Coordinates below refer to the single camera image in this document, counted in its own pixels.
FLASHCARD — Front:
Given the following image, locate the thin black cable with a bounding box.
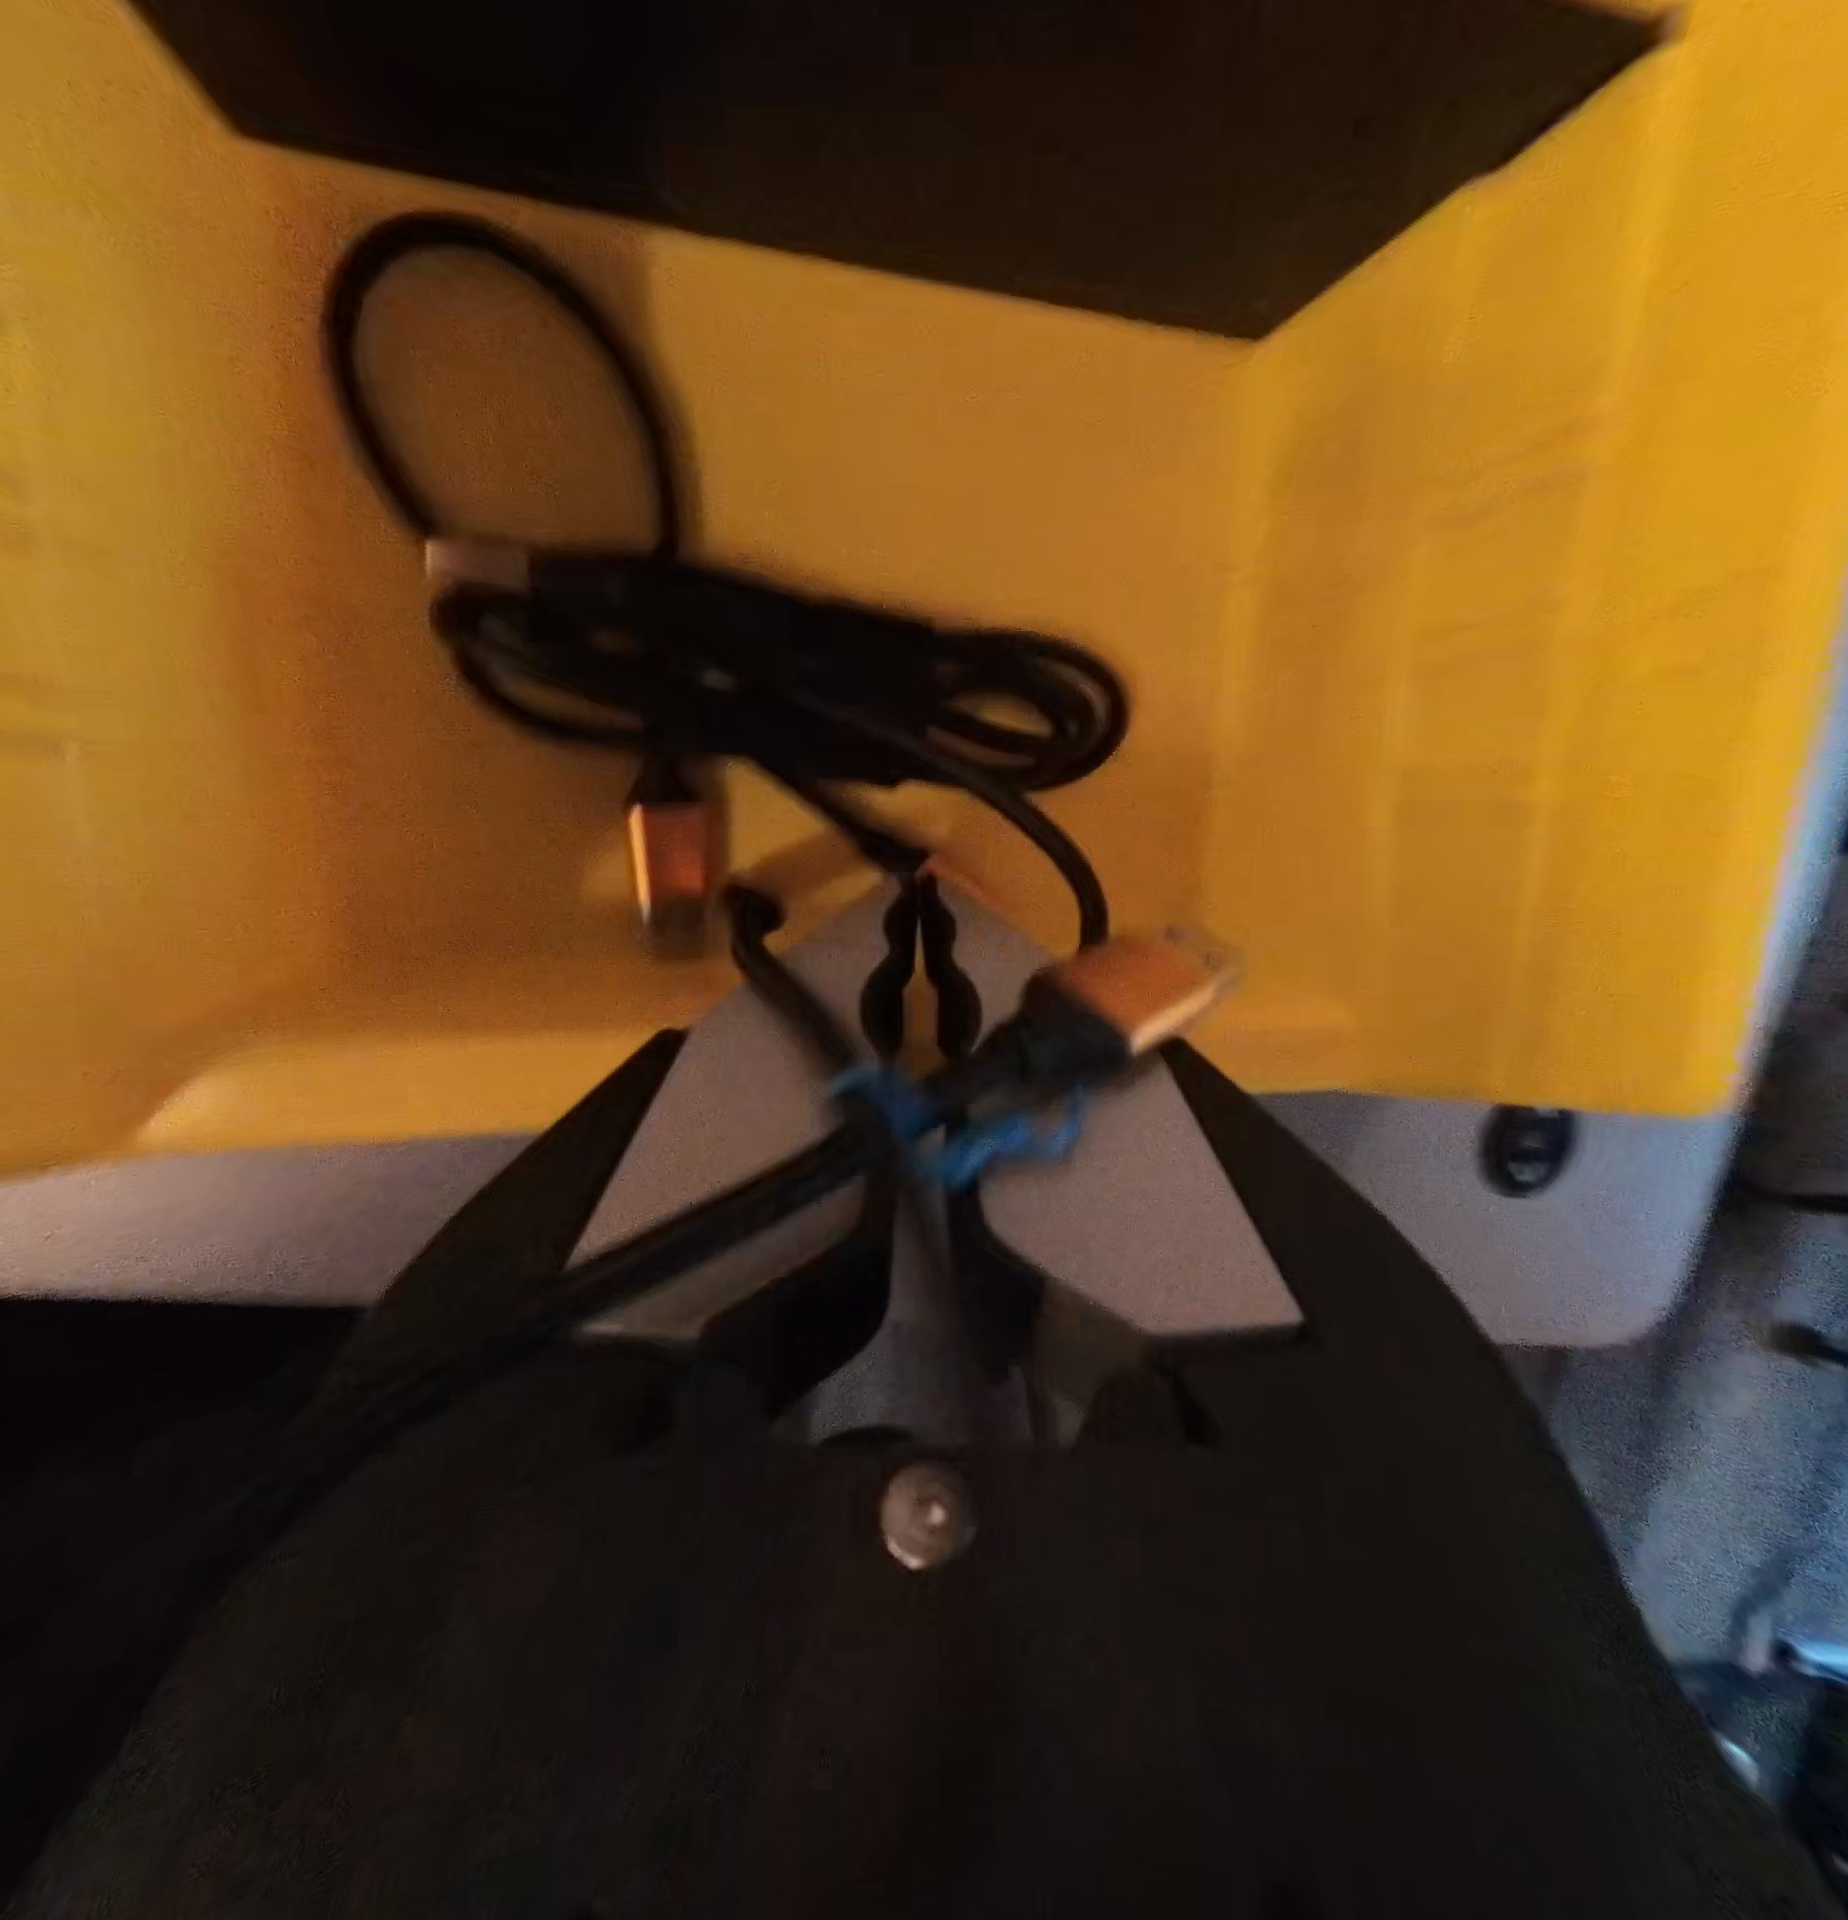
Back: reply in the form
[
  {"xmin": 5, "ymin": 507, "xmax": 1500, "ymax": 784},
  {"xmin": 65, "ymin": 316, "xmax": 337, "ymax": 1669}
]
[{"xmin": 324, "ymin": 210, "xmax": 1132, "ymax": 800}]

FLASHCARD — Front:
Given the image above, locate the yellow plastic bin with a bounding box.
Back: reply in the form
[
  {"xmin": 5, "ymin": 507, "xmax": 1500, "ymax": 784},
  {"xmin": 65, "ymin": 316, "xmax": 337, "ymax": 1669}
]
[{"xmin": 0, "ymin": 0, "xmax": 1848, "ymax": 1191}]

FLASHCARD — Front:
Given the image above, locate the black cable with orange plugs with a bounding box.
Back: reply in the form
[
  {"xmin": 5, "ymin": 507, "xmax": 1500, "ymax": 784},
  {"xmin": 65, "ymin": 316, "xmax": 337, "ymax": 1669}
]
[{"xmin": 339, "ymin": 749, "xmax": 1251, "ymax": 1352}]

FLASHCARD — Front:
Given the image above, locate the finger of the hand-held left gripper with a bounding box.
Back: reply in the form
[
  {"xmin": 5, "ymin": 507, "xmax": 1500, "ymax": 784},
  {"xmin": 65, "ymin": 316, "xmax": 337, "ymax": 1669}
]
[
  {"xmin": 937, "ymin": 900, "xmax": 1307, "ymax": 1440},
  {"xmin": 571, "ymin": 885, "xmax": 905, "ymax": 1416}
]

